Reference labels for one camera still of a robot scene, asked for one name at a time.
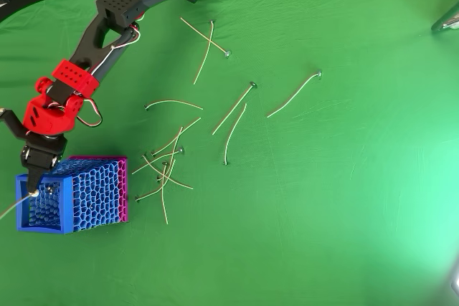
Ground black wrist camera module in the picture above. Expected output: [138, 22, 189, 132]
[0, 107, 29, 140]

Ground white red forearm cable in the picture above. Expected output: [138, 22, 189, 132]
[87, 22, 141, 72]

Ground chrome stand pole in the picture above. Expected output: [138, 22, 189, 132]
[431, 0, 459, 33]

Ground blue magenta lattice basket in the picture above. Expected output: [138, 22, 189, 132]
[14, 155, 129, 235]

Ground green cloth black rim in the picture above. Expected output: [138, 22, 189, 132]
[0, 0, 459, 306]

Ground white red wrist cable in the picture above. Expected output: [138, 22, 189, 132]
[76, 97, 104, 128]

